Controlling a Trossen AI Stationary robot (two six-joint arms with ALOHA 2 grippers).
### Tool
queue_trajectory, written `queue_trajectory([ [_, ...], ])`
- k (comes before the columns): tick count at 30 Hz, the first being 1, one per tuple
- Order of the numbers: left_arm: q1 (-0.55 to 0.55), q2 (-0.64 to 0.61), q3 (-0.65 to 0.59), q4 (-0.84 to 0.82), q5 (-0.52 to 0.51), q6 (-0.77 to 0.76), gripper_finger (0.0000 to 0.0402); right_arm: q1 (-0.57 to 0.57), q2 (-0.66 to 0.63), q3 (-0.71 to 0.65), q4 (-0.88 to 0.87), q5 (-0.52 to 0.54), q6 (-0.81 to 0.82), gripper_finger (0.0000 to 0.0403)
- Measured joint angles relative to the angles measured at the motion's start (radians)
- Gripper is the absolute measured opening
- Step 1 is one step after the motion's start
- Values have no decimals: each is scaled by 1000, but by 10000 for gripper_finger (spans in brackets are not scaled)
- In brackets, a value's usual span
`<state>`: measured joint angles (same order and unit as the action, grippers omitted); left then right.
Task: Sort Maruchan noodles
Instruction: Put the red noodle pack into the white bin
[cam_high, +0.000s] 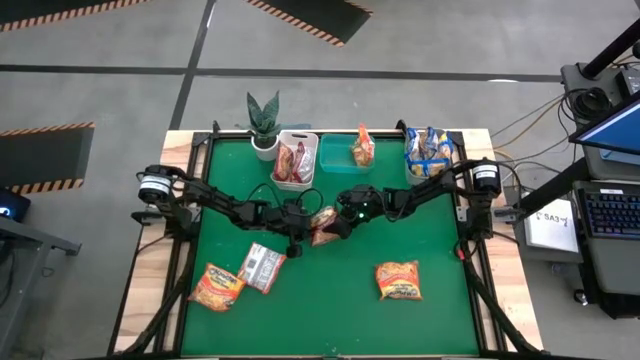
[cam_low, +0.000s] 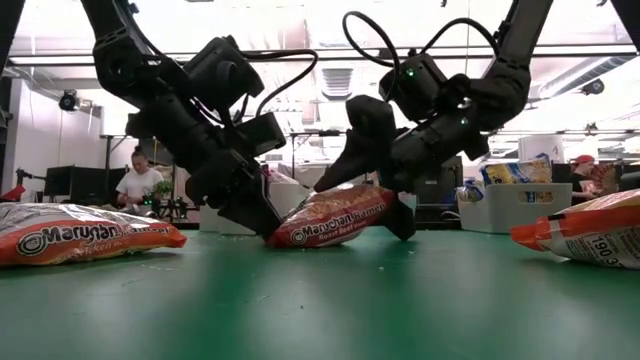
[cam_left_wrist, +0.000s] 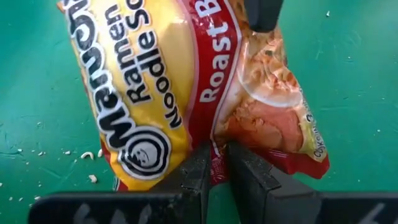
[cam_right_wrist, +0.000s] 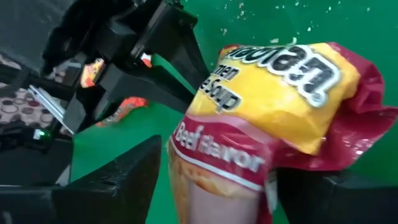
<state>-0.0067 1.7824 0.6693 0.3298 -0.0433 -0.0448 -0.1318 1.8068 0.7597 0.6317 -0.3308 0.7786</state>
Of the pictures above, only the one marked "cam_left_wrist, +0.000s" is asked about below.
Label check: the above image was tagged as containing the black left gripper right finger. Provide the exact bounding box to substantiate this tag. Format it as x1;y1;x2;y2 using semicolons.
226;141;398;224

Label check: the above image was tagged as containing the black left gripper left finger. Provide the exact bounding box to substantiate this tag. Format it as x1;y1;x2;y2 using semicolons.
27;142;212;224

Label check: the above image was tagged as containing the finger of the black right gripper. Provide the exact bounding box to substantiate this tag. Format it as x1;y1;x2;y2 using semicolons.
244;0;285;34

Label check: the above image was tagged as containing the red Maruchan noodle packet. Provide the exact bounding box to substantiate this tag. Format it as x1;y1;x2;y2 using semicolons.
55;0;331;192

